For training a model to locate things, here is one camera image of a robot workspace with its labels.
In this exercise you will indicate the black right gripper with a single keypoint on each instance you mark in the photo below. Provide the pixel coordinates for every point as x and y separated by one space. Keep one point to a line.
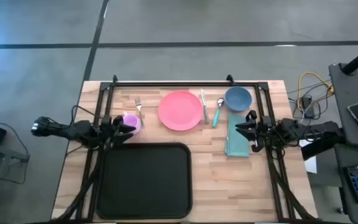
263 130

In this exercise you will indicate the black plastic tray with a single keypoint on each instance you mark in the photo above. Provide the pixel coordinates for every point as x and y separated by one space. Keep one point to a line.
145 182

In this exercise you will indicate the white paper sheet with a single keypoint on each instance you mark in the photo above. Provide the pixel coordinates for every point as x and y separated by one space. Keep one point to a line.
312 165

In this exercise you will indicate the pink plate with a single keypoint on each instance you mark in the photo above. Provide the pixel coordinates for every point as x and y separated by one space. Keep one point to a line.
180 110

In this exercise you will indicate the blue bowl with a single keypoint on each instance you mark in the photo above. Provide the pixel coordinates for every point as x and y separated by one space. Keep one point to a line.
238 99

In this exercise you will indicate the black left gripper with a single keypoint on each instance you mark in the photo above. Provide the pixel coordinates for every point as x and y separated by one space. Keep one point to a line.
109 129

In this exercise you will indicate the teal cloth napkin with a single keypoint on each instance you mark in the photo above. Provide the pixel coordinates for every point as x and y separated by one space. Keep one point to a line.
236 146

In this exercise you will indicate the black floor stand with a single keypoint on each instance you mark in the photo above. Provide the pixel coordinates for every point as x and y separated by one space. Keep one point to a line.
2 152

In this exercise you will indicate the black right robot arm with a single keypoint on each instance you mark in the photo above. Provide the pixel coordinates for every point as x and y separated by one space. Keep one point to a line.
319 130

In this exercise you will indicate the silver metal knife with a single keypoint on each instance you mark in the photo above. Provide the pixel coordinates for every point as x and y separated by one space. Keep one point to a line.
204 105

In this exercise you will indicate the black metal rig frame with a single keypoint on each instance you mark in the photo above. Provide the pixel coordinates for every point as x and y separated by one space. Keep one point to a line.
182 84

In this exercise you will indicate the black power adapter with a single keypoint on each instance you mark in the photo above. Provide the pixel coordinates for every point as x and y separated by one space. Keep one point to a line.
308 107

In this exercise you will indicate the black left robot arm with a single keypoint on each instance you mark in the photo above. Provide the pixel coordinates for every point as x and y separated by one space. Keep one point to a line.
70 130

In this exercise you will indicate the purple plastic cup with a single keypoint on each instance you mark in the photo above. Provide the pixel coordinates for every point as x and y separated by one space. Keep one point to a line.
134 119

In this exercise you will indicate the grey desk top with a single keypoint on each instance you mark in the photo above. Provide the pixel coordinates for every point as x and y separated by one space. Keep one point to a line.
348 93

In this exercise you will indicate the silver metal fork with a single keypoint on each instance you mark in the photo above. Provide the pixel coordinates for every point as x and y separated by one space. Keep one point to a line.
139 110

